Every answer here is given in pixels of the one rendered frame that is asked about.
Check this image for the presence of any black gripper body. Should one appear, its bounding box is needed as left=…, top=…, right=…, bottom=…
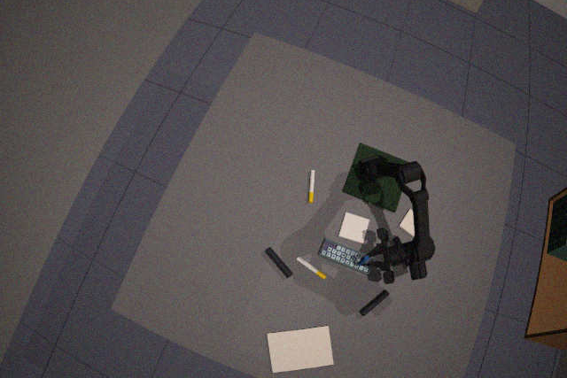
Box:
left=377, top=228, right=407, bottom=284

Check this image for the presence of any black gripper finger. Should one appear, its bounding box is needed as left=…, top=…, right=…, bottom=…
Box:
left=362, top=261, right=384, bottom=271
left=364, top=243, right=383, bottom=257

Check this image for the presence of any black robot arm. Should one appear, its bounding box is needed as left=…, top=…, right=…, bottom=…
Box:
left=358, top=155, right=436, bottom=280

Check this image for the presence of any blue stylus with white tip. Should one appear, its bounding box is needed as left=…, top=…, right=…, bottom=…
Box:
left=357, top=255, right=369, bottom=266

